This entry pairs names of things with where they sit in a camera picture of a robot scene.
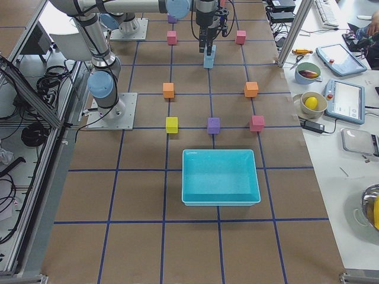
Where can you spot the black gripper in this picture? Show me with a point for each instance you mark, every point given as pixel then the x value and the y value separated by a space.
pixel 204 18

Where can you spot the yellow lemon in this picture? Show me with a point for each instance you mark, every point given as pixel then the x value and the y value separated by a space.
pixel 311 102

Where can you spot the light blue block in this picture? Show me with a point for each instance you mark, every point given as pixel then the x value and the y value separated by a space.
pixel 208 63
pixel 212 55

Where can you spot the teach pendant near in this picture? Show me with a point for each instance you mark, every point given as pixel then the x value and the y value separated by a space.
pixel 345 101

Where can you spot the orange block upper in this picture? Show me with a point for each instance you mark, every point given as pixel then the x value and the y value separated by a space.
pixel 251 89

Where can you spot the bowl with lemon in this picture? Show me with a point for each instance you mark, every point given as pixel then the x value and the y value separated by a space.
pixel 303 111

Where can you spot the purple block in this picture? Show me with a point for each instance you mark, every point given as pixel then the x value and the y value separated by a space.
pixel 213 125
pixel 171 19

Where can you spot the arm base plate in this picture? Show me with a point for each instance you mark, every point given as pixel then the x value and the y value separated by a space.
pixel 134 30
pixel 121 117

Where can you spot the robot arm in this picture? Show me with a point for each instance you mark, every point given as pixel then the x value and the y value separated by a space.
pixel 114 13
pixel 103 83

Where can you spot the pink block upper right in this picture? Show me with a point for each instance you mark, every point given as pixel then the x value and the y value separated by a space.
pixel 256 123

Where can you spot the orange block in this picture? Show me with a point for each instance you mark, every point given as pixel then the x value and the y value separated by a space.
pixel 168 90
pixel 251 89

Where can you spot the pink block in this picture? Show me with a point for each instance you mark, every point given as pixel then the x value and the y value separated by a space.
pixel 256 123
pixel 240 37
pixel 171 37

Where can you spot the teach pendant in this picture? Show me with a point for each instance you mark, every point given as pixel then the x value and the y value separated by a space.
pixel 345 101
pixel 340 60

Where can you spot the yellow block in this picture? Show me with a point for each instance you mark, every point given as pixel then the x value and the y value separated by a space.
pixel 171 125

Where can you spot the green bowl with fruit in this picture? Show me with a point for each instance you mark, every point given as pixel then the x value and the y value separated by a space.
pixel 307 73

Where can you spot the cyan plastic bin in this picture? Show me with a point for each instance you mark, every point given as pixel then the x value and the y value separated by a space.
pixel 225 177

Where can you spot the orange block lower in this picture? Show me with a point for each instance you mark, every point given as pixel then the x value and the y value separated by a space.
pixel 168 90

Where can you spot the aluminium frame post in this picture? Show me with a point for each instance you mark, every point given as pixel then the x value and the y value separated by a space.
pixel 299 19

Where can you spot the pink block lower left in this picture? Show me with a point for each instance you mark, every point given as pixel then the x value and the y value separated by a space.
pixel 171 37

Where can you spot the teach pendant far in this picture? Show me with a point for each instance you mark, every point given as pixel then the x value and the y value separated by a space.
pixel 340 60

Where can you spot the metal bowl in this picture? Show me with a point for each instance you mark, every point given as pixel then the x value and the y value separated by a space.
pixel 367 214

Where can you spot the purple block lower left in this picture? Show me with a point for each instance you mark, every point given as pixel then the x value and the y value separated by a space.
pixel 171 19

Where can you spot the black handled scissors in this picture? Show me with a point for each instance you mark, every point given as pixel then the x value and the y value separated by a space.
pixel 298 59

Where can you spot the black power adapter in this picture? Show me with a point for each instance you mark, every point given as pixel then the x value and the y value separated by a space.
pixel 313 126

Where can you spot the grey kitchen scale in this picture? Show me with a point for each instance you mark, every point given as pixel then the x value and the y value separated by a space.
pixel 359 141

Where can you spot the purple block right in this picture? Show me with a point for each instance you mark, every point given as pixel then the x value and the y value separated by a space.
pixel 213 125

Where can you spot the pink block upper left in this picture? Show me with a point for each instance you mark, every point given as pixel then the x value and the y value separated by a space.
pixel 240 37

